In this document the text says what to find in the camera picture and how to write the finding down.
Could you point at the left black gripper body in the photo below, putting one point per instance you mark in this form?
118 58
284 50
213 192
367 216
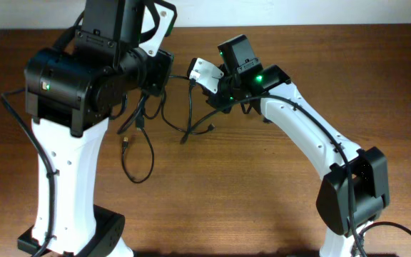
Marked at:
159 71

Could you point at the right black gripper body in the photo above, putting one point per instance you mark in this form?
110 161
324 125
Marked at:
213 96

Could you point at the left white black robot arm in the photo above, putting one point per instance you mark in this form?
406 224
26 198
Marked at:
71 89

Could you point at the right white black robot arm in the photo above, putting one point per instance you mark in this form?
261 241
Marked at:
354 182

